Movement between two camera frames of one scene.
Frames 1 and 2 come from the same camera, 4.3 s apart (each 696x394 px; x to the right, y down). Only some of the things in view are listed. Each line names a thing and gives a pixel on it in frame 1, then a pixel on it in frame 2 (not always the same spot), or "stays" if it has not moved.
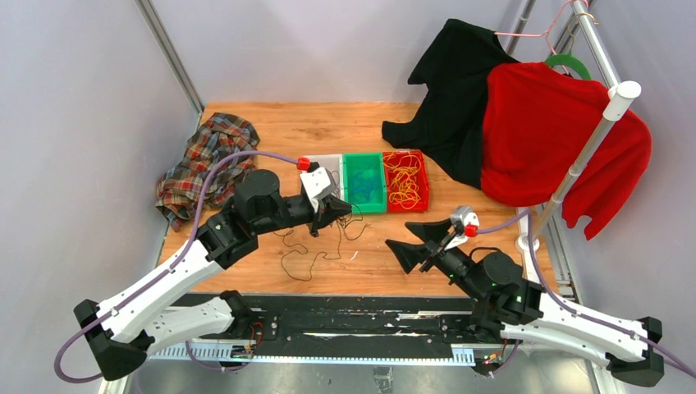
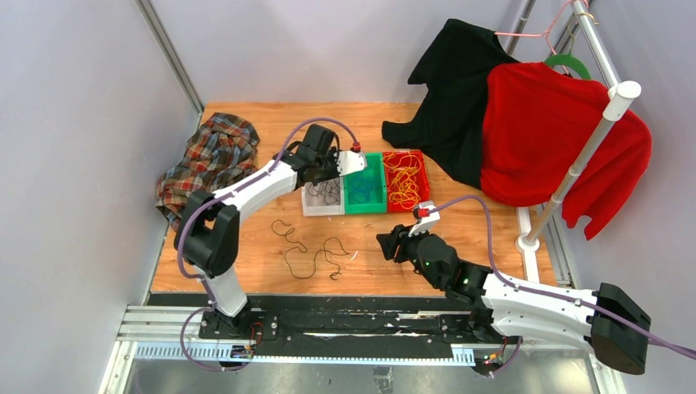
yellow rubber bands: (406, 190) stays
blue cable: (364, 184) stays
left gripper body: (320, 218) → (327, 168)
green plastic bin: (364, 181) stays
